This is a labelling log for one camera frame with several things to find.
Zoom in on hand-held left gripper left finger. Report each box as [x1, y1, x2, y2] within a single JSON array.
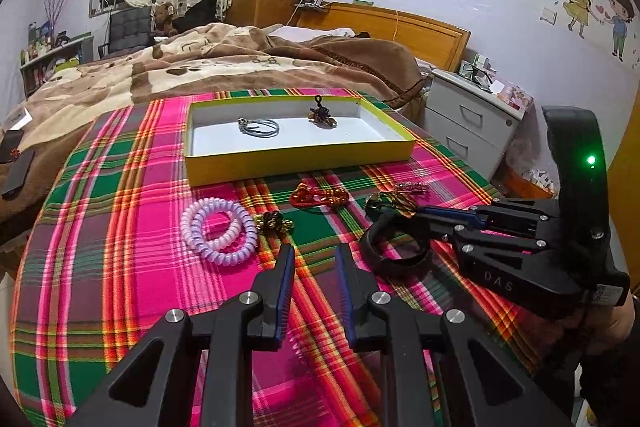
[[65, 243, 297, 427]]

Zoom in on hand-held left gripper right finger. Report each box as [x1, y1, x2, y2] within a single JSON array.
[[335, 243, 576, 427]]

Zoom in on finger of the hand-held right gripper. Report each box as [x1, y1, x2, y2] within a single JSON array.
[[425, 222, 553, 265], [414, 199, 558, 233]]

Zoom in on black wristband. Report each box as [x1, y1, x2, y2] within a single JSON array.
[[360, 213, 436, 279]]

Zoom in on metal leaf hair clip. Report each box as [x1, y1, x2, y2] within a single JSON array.
[[395, 182, 431, 198]]

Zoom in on gold ring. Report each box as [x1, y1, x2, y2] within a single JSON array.
[[255, 213, 281, 235]]

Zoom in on purple spiral hair tie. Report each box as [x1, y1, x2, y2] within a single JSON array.
[[192, 207, 259, 268]]

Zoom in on black hair tie teal bead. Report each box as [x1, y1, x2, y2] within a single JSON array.
[[365, 193, 416, 221]]

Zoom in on red beaded knot ornament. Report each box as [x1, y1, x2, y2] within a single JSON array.
[[290, 181, 351, 210]]

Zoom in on pink spiral hair tie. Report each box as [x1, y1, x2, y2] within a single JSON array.
[[181, 200, 246, 253]]

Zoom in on yellow cardboard box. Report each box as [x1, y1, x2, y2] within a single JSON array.
[[182, 94, 417, 188]]

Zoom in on person's right forearm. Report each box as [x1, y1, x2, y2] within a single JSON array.
[[575, 332, 640, 427]]

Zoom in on person's right hand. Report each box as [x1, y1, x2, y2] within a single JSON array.
[[600, 293, 640, 343]]

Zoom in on white nightstand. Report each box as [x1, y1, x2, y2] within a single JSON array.
[[422, 68, 526, 180]]

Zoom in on pink box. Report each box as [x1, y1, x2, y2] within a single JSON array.
[[497, 84, 534, 110]]

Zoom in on black eyeglasses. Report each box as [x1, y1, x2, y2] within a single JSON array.
[[459, 62, 493, 86]]

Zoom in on brown beaded pendant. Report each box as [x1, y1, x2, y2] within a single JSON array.
[[306, 97, 337, 128]]

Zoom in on plaid tablecloth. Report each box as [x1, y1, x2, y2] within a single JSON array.
[[10, 89, 546, 427]]

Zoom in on wooden bed headboard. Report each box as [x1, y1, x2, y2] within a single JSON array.
[[295, 2, 472, 75]]

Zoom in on white bed sheet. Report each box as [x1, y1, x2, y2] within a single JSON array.
[[270, 24, 351, 44]]

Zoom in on brown patterned blanket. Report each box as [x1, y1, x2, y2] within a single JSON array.
[[0, 23, 432, 258]]

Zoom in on black cloth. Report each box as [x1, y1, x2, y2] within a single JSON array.
[[175, 0, 219, 30]]

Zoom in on black flat case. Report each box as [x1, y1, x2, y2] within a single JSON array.
[[0, 149, 37, 200]]

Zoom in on brown teddy bear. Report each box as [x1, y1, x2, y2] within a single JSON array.
[[151, 2, 178, 38]]

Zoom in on dark grey chair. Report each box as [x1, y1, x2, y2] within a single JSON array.
[[100, 9, 153, 58]]

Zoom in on black phone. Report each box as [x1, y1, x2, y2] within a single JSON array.
[[0, 129, 26, 166]]

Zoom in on white card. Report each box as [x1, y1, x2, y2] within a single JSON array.
[[2, 109, 29, 130]]

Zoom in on cluttered shelf desk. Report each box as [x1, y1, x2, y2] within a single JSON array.
[[20, 32, 95, 98]]

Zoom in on purple dried flower branches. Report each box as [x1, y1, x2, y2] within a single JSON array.
[[42, 0, 79, 32]]

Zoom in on grey hair ties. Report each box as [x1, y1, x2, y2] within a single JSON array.
[[237, 118, 281, 139]]

